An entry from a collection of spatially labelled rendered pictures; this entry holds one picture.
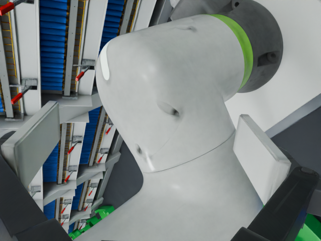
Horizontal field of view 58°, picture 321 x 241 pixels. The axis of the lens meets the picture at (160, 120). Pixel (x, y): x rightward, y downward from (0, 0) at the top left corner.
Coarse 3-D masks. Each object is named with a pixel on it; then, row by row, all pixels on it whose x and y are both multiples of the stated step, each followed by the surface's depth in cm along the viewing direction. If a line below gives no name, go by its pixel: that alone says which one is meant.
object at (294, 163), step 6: (282, 150) 18; (288, 156) 17; (294, 162) 16; (288, 174) 15; (318, 186) 14; (318, 192) 14; (312, 198) 14; (318, 198) 14; (312, 204) 14; (318, 204) 14; (312, 210) 14; (318, 210) 14
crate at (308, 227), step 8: (312, 216) 94; (304, 224) 91; (312, 224) 92; (320, 224) 93; (304, 232) 99; (312, 232) 90; (320, 232) 91; (296, 240) 103; (304, 240) 100; (312, 240) 98; (320, 240) 89
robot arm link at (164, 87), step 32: (160, 32) 32; (192, 32) 33; (224, 32) 36; (96, 64) 34; (128, 64) 29; (160, 64) 29; (192, 64) 31; (224, 64) 34; (128, 96) 30; (160, 96) 29; (192, 96) 30; (224, 96) 37; (128, 128) 33; (160, 128) 30; (192, 128) 30; (224, 128) 32; (160, 160) 31
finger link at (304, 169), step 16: (288, 176) 14; (304, 176) 14; (288, 192) 13; (304, 192) 13; (272, 208) 11; (288, 208) 11; (304, 208) 12; (256, 224) 10; (272, 224) 10; (288, 224) 11; (240, 240) 9; (256, 240) 9; (272, 240) 10; (288, 240) 11
